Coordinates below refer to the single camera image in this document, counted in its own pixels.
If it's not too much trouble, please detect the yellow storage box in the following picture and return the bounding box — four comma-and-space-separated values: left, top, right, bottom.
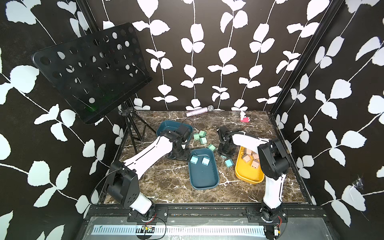
235, 147, 265, 185

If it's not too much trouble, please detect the pink white small box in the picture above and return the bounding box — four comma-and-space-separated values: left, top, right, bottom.
240, 111, 250, 123

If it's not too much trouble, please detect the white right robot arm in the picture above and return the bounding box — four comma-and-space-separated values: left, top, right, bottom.
217, 126, 290, 210

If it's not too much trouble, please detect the teal storage box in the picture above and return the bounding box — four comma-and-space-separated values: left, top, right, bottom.
156, 120, 194, 144
188, 148, 220, 191

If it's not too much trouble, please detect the black music stand tripod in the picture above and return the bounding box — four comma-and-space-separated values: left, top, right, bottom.
121, 102, 156, 154

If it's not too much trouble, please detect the mint green plug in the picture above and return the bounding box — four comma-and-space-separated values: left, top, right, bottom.
208, 144, 216, 151
193, 134, 200, 141
200, 137, 207, 145
199, 131, 207, 138

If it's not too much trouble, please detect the black perforated music stand desk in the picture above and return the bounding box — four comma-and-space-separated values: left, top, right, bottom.
32, 23, 152, 125

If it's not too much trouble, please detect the black front rail frame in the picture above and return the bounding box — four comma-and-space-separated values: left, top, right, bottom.
76, 203, 340, 240

